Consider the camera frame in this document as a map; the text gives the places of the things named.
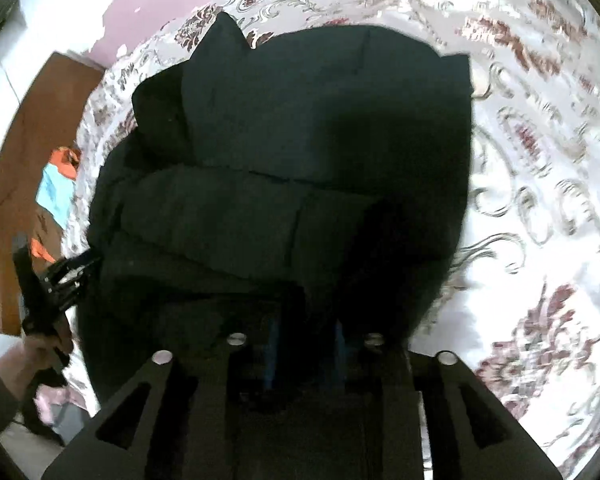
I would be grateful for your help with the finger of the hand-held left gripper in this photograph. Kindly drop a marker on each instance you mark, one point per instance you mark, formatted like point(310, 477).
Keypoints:
point(80, 263)
point(70, 294)

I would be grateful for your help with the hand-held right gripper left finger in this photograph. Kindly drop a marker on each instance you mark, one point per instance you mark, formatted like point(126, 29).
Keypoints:
point(273, 355)

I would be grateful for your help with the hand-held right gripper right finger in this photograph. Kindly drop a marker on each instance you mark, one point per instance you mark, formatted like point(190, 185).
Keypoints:
point(339, 347)

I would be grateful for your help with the black garment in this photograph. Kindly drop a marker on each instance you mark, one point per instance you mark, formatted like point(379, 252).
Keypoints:
point(305, 135)

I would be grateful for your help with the person's left hand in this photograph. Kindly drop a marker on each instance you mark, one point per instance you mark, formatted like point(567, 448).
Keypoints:
point(27, 365)

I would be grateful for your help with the light blue cloth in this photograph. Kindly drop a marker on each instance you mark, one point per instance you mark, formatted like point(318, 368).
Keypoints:
point(55, 195)

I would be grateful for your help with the orange cloth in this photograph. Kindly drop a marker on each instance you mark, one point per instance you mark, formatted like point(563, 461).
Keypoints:
point(65, 160)

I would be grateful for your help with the pink cloth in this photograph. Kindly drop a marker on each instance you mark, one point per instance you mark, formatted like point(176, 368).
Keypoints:
point(47, 404)

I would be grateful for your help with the wooden door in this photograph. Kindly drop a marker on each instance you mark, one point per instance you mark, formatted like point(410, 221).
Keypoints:
point(20, 160)

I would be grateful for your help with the floral bedspread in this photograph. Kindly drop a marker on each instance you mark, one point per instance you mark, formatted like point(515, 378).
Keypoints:
point(530, 185)

